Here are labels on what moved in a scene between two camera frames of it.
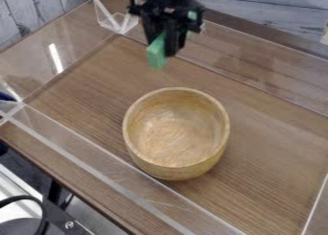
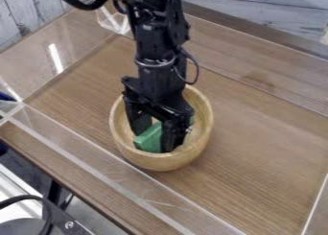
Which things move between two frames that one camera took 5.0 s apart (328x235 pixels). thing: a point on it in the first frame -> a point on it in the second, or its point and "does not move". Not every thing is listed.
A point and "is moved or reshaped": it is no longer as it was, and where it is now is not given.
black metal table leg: [54, 192] does not move
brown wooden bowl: [176, 132] is moved or reshaped
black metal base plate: [58, 219] does not move
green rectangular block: [157, 48] is moved or reshaped
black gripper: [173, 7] -> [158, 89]
